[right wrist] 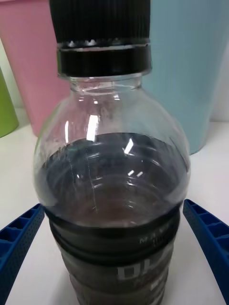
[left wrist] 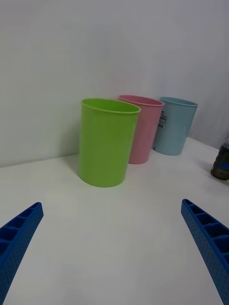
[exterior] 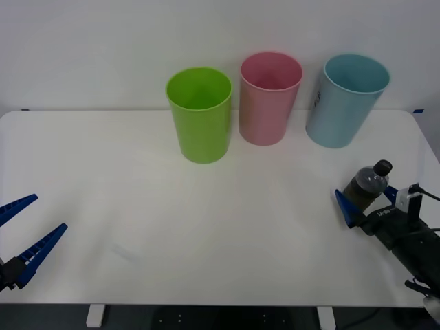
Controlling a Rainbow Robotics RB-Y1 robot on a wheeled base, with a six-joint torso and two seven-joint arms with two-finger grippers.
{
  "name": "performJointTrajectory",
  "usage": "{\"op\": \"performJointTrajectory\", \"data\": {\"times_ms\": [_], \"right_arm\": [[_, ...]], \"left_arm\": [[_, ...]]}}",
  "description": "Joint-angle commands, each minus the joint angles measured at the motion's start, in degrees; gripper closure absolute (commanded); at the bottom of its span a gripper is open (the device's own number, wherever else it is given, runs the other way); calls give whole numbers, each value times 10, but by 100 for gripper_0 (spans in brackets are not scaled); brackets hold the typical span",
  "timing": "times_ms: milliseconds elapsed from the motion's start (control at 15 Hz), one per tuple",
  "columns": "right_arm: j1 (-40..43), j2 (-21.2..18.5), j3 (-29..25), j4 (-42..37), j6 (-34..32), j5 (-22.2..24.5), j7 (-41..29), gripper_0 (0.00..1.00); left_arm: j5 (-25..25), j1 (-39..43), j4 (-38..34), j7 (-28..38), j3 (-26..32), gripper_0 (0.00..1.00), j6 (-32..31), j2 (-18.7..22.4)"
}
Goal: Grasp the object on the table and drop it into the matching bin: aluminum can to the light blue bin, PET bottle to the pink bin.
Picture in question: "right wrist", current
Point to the pale blue plastic bin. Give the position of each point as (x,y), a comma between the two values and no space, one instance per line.
(190,59)

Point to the green plastic bin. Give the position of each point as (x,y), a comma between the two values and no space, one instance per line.
(6,107)

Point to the pink plastic bin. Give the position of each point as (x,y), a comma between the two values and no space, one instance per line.
(28,59)

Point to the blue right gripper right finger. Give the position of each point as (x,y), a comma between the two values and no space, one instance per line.
(212,240)

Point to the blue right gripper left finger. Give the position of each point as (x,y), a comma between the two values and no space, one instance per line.
(16,243)

